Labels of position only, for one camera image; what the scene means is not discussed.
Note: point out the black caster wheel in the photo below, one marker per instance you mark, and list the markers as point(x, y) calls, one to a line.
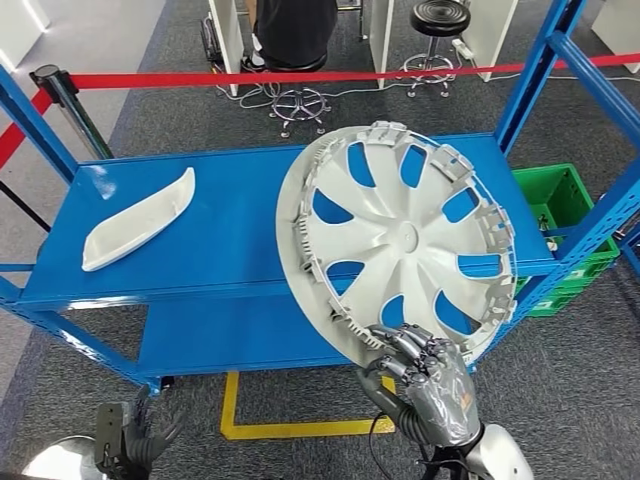
point(167, 383)

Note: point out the blue metal shelf rack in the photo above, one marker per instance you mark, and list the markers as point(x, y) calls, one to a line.
point(225, 218)

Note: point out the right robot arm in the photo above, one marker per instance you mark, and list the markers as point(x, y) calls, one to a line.
point(500, 457)

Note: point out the white plastic wheel cover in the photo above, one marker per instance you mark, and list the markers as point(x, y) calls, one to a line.
point(407, 235)

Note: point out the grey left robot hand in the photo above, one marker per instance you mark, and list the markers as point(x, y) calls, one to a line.
point(137, 450)

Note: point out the chrome stanchion post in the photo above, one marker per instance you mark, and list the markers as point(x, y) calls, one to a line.
point(75, 112)

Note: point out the person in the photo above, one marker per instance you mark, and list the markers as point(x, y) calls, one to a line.
point(295, 33)

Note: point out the white power strip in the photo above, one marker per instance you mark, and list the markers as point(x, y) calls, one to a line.
point(463, 48)

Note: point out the small metal part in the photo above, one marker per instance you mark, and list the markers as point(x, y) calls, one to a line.
point(547, 232)

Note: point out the black round stool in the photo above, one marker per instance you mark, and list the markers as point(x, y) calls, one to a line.
point(300, 104)
point(440, 16)

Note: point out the black equipment box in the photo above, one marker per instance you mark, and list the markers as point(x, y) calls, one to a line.
point(210, 36)

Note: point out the white curved trim part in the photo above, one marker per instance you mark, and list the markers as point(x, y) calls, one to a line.
point(140, 222)

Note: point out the green plastic crate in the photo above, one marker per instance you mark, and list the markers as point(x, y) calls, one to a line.
point(550, 192)
point(575, 285)

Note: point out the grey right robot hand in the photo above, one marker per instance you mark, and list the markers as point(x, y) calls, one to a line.
point(440, 397)

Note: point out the short red barrier belt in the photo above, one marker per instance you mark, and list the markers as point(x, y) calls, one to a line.
point(20, 132)

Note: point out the yellow floor tape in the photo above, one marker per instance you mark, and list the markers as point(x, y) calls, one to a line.
point(300, 430)

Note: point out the long red barrier belt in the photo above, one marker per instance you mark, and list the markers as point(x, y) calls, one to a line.
point(300, 76)

